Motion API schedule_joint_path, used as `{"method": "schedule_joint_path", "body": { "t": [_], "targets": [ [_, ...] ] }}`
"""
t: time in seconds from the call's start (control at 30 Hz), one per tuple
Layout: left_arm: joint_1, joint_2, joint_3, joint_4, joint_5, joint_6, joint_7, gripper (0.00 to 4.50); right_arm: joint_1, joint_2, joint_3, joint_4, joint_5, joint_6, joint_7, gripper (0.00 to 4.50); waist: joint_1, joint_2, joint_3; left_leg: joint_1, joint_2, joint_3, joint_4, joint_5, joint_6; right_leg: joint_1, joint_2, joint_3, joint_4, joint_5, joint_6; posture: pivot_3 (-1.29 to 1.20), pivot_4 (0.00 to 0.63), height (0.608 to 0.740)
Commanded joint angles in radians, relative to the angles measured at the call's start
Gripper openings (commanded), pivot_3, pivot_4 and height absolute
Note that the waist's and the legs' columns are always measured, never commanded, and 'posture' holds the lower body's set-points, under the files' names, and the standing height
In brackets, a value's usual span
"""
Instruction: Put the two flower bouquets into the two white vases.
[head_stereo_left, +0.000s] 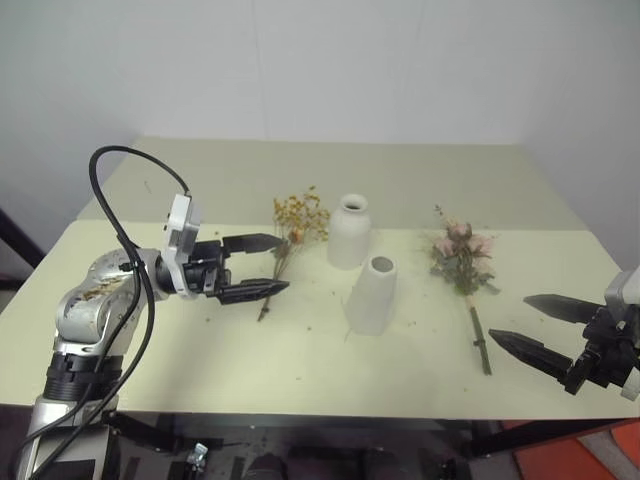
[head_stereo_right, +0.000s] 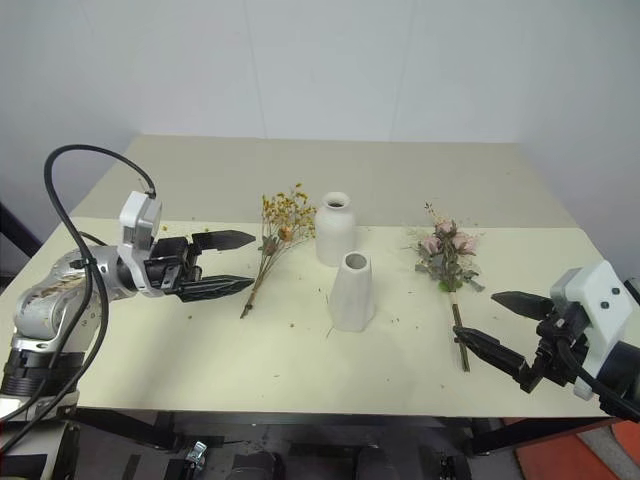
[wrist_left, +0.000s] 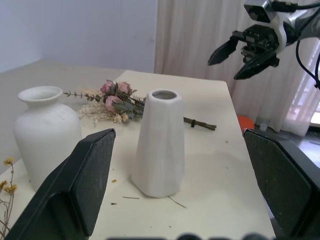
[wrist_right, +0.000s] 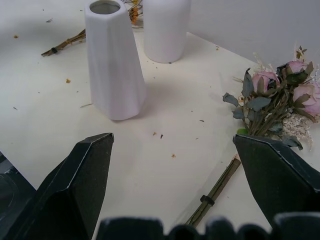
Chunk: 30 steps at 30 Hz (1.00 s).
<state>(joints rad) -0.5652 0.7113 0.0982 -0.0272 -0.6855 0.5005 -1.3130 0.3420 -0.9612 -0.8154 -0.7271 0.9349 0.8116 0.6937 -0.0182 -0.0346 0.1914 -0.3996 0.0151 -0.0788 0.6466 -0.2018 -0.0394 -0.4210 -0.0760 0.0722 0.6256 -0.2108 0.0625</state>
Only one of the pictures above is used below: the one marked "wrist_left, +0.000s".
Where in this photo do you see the thin dry twig piece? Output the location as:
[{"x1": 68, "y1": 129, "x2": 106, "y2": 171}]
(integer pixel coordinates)
[{"x1": 167, "y1": 195, "x2": 188, "y2": 209}]

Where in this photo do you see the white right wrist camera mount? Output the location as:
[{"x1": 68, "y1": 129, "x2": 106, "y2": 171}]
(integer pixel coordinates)
[{"x1": 243, "y1": 0, "x2": 301, "y2": 55}]

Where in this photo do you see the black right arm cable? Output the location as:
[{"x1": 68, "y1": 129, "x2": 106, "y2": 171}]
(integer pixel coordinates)
[{"x1": 295, "y1": 36, "x2": 320, "y2": 90}]

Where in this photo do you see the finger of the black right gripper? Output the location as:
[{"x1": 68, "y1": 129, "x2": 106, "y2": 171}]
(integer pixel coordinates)
[
  {"x1": 207, "y1": 36, "x2": 239, "y2": 67},
  {"x1": 233, "y1": 50, "x2": 280, "y2": 81}
]

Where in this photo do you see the white round flared-rim vase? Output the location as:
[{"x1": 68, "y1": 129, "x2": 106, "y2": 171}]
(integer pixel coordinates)
[{"x1": 12, "y1": 85, "x2": 83, "y2": 191}]

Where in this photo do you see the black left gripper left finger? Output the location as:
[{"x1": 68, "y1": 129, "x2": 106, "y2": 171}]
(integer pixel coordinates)
[{"x1": 4, "y1": 128, "x2": 117, "y2": 240}]

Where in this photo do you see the pink dried flower bouquet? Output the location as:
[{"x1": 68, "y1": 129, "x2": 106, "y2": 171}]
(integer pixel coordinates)
[{"x1": 62, "y1": 79, "x2": 218, "y2": 132}]

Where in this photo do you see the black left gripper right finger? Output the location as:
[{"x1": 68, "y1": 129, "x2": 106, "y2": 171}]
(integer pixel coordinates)
[{"x1": 242, "y1": 128, "x2": 320, "y2": 240}]

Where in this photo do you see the cream sheer curtain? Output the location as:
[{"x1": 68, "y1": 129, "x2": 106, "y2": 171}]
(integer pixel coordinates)
[{"x1": 153, "y1": 0, "x2": 320, "y2": 138}]

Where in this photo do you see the orange round object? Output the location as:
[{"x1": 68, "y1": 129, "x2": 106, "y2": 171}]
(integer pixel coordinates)
[{"x1": 236, "y1": 114, "x2": 256, "y2": 134}]

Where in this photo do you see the white tapered faceted vase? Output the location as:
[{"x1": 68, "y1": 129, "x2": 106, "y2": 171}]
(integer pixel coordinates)
[{"x1": 131, "y1": 88, "x2": 187, "y2": 199}]

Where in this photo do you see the yellow dried flower sprig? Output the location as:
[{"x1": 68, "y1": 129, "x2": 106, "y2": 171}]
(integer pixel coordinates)
[{"x1": 0, "y1": 156, "x2": 19, "y2": 235}]

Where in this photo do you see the dark window sill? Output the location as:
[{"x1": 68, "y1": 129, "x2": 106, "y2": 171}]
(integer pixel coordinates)
[{"x1": 271, "y1": 125, "x2": 320, "y2": 166}]

